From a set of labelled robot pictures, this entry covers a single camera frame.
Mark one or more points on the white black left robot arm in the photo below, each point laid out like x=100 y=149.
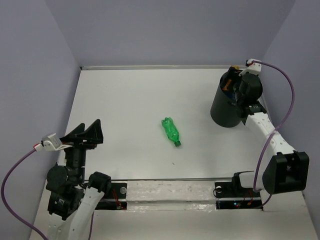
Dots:
x=72 y=202

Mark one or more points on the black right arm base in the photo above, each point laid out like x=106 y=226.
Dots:
x=230 y=195

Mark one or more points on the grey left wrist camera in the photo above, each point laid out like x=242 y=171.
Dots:
x=50 y=143

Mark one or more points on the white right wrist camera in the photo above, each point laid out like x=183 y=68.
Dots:
x=253 y=66

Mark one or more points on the orange plastic bottle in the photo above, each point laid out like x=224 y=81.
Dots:
x=228 y=85

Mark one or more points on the clear bottle blue label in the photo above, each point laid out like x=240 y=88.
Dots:
x=233 y=96

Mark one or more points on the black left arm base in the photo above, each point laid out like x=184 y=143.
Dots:
x=116 y=198

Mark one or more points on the black round bin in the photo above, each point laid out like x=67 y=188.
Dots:
x=224 y=110

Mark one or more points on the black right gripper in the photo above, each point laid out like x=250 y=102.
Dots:
x=233 y=74

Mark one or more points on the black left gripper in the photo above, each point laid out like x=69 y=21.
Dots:
x=94 y=134

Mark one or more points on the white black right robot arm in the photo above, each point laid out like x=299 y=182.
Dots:
x=280 y=168

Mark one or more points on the green plastic bottle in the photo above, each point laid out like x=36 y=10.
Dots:
x=171 y=131

